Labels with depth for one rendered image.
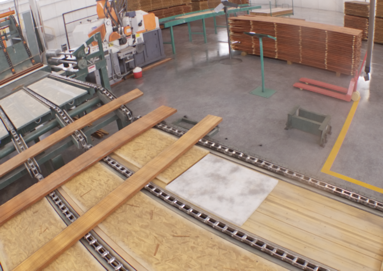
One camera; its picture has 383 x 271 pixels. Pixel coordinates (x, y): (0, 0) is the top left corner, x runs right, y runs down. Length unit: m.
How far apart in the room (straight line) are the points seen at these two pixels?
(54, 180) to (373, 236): 2.31
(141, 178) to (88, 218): 0.50
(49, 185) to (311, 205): 1.91
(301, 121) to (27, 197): 3.42
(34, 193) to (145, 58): 5.96
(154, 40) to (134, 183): 6.15
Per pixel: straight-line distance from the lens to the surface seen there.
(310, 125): 3.86
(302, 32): 6.85
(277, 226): 1.63
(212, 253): 1.49
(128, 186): 1.91
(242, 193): 1.79
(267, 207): 1.73
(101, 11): 7.19
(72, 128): 2.83
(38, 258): 1.74
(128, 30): 6.83
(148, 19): 7.36
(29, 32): 7.26
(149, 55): 7.68
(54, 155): 2.86
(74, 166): 2.31
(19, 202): 2.24
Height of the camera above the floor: 2.07
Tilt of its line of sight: 30 degrees down
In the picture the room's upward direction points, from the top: 7 degrees counter-clockwise
